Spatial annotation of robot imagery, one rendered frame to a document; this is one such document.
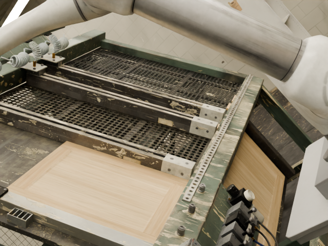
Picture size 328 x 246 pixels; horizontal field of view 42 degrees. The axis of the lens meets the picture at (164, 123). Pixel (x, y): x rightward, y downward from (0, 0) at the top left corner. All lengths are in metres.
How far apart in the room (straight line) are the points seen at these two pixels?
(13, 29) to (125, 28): 6.51
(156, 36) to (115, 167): 5.79
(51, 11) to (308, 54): 0.64
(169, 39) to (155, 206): 5.91
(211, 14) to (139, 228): 0.79
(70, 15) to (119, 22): 6.52
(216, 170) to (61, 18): 0.94
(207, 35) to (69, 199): 0.85
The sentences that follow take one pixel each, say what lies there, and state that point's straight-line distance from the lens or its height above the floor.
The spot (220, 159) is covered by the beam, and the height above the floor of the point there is 0.84.
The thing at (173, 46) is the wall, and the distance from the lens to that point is 7.33.
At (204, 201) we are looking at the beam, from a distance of 1.57.
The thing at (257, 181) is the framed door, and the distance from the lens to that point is 2.59.
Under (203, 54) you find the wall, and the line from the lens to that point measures 7.18.
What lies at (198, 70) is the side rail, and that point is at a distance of 3.02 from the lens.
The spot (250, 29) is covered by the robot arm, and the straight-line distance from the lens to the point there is 0.93.
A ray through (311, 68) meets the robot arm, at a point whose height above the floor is 1.07.
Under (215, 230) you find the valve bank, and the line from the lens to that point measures 1.51.
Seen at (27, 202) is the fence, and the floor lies 1.26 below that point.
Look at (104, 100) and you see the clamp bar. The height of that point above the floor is 1.40.
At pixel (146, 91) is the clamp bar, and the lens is 2.35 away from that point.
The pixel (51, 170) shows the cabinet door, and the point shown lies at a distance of 1.69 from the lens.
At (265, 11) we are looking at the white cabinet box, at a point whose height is 1.07.
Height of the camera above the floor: 1.25
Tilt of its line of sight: 4 degrees down
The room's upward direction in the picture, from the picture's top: 42 degrees counter-clockwise
